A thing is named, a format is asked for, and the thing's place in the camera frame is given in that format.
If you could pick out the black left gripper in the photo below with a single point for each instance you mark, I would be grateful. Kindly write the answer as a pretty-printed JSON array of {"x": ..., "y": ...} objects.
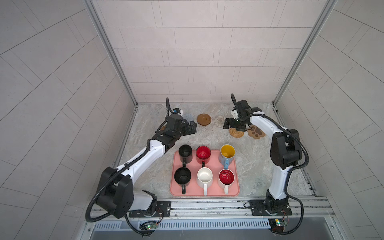
[{"x": 192, "y": 129}]

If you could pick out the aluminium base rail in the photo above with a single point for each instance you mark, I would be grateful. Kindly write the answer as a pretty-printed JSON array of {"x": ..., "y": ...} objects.
[{"x": 230, "y": 214}]

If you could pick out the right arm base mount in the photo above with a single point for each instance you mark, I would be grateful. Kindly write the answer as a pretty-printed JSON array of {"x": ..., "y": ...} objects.
[{"x": 269, "y": 206}]

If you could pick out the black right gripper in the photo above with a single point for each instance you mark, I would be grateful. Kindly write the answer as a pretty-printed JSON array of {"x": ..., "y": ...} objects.
[{"x": 226, "y": 120}]

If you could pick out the black mug rear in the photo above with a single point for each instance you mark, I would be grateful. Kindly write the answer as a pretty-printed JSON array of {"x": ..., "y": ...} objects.
[{"x": 186, "y": 154}]

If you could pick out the circuit board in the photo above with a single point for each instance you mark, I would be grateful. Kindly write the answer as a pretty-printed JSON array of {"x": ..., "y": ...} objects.
[
  {"x": 149, "y": 226},
  {"x": 278, "y": 225}
]

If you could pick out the white mug red inside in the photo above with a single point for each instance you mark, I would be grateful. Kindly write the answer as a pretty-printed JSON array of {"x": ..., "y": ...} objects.
[{"x": 225, "y": 180}]

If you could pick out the left circuit board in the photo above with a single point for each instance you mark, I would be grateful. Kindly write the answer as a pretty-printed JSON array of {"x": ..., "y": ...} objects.
[{"x": 149, "y": 226}]

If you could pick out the blue-grey woven round coaster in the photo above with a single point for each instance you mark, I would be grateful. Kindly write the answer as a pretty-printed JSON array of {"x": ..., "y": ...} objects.
[{"x": 188, "y": 117}]

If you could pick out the woven rattan round coaster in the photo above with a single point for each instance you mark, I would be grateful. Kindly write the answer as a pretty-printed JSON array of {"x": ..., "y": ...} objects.
[{"x": 236, "y": 134}]

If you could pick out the metal corner profile right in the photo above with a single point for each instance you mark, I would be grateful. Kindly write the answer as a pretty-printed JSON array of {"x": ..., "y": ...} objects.
[{"x": 329, "y": 6}]

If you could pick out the black mug front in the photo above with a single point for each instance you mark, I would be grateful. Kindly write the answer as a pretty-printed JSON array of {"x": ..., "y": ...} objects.
[{"x": 183, "y": 176}]

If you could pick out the cork paw print coaster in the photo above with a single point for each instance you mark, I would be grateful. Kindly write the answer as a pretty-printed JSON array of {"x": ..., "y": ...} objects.
[{"x": 255, "y": 132}]

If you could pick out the metal corner profile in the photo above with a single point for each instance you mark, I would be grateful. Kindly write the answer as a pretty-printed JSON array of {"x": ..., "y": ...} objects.
[
  {"x": 329, "y": 6},
  {"x": 91, "y": 9}
]

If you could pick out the metal corner profile left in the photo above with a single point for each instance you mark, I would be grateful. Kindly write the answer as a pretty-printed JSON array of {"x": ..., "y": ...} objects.
[{"x": 91, "y": 9}]

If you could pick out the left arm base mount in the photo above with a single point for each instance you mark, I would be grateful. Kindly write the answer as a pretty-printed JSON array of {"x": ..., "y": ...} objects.
[{"x": 147, "y": 205}]

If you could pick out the right circuit board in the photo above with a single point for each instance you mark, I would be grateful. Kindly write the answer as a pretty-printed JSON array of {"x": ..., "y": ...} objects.
[{"x": 278, "y": 225}]

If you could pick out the black mug red inside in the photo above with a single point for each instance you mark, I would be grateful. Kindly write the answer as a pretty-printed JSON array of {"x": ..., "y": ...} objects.
[{"x": 203, "y": 155}]

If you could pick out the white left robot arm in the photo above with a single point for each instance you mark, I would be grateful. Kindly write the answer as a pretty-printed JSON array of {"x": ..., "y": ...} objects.
[{"x": 115, "y": 194}]

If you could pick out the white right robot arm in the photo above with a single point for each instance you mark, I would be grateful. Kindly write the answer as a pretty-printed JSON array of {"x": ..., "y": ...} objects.
[{"x": 287, "y": 152}]

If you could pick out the multicolour woven round coaster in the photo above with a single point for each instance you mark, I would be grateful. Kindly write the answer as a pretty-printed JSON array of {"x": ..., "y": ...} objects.
[{"x": 220, "y": 121}]

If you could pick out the blue mug yellow inside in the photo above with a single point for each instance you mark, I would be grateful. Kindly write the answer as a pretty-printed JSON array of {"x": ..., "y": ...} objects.
[{"x": 226, "y": 155}]

